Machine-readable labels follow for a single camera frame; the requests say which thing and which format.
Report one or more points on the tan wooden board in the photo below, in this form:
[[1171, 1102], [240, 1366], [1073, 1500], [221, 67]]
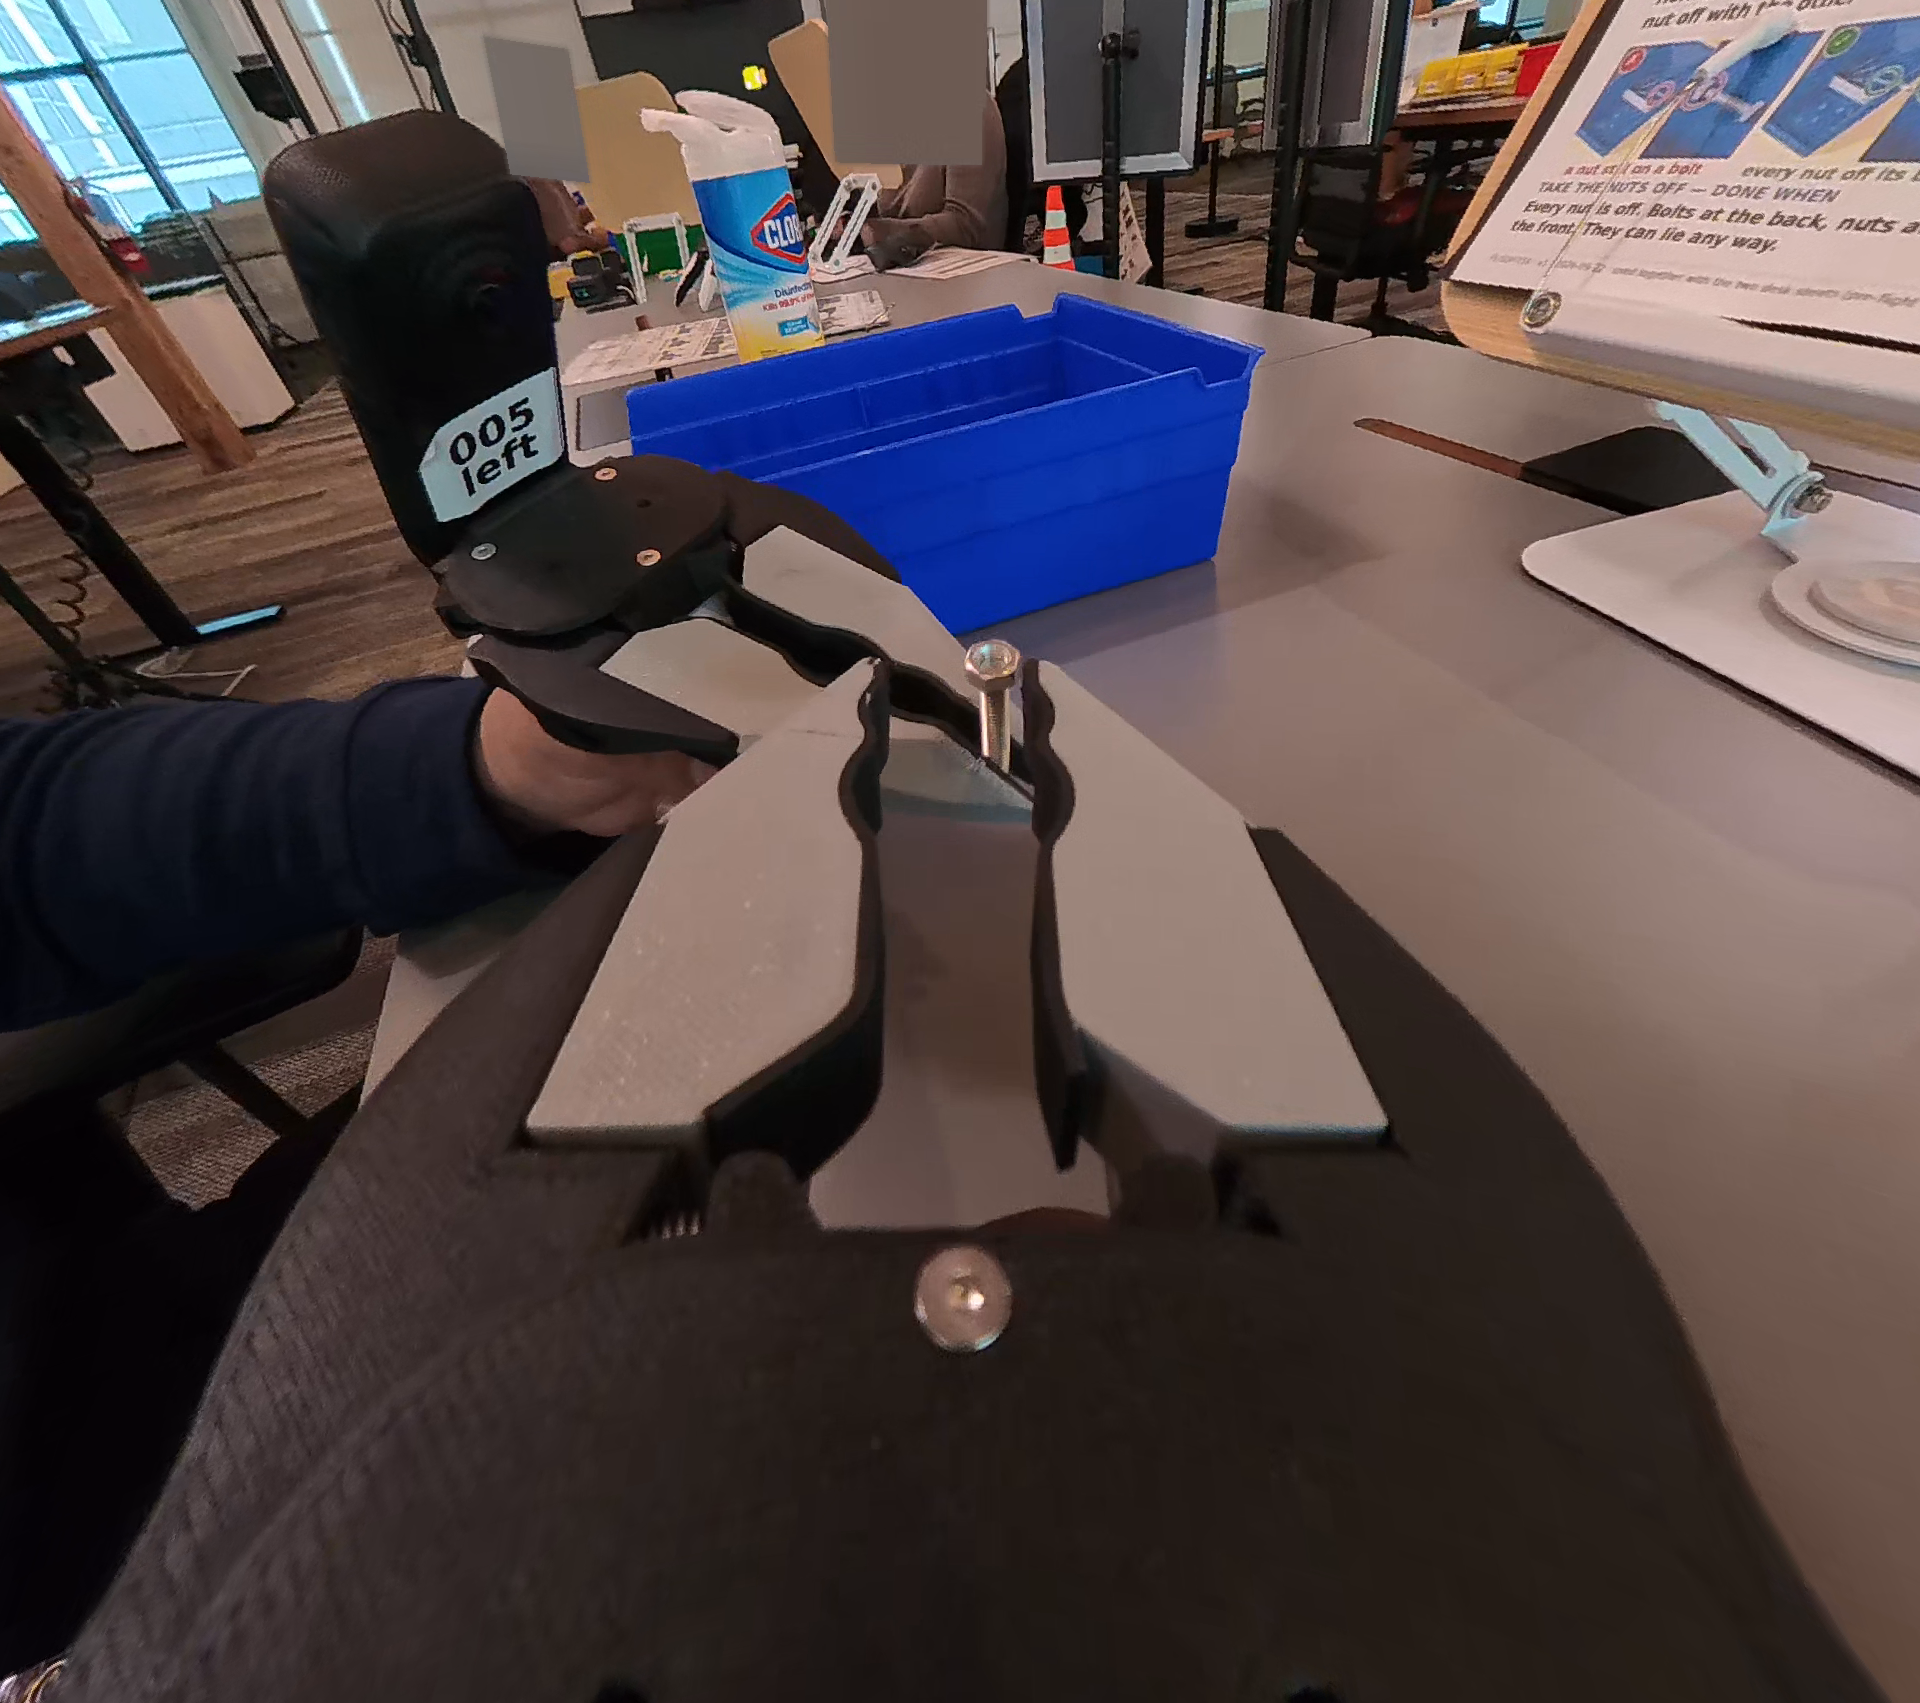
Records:
[[798, 77], [615, 143]]

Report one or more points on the black desk chair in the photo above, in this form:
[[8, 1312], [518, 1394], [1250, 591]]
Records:
[[180, 999]]

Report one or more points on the white phone stand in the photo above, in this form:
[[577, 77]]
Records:
[[823, 261]]

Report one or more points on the yellow storage bins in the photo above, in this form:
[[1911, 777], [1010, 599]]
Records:
[[1470, 77]]

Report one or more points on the person's left hand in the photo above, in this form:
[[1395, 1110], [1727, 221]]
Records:
[[571, 789]]

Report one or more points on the steel bolt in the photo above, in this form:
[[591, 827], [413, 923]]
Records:
[[993, 715]]

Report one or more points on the person's torso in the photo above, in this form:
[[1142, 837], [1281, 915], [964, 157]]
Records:
[[75, 1358]]

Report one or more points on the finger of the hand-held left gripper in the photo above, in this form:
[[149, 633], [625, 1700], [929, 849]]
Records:
[[841, 609], [705, 685]]

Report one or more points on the wooden post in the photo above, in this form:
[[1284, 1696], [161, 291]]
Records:
[[135, 323]]

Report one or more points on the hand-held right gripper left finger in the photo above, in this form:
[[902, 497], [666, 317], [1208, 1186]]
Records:
[[721, 969]]

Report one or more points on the instruction sheet on stand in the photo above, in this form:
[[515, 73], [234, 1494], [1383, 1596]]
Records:
[[1650, 377]]

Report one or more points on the wipes canister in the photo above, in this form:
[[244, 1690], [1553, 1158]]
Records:
[[764, 249]]

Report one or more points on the black wall monitor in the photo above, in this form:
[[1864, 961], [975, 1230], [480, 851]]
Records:
[[645, 47]]

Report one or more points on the black office chair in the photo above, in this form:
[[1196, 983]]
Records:
[[1350, 219]]

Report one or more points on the blue plastic bin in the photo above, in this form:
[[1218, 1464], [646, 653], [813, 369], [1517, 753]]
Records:
[[1051, 489]]

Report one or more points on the red storage bin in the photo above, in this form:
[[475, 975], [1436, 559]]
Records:
[[1542, 69]]

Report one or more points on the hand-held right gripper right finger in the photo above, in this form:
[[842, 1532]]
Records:
[[1201, 985]]

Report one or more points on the person's left forearm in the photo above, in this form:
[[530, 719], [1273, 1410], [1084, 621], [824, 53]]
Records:
[[224, 835]]

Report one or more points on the sleeved printed paper sheet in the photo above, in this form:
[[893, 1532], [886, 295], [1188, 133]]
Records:
[[645, 353]]

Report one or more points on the wooden desk black legs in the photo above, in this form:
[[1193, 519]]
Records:
[[44, 335]]

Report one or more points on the green white box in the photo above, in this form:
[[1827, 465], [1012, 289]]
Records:
[[660, 249]]

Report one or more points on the orange traffic cone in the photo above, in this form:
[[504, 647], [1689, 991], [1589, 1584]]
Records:
[[1058, 241]]

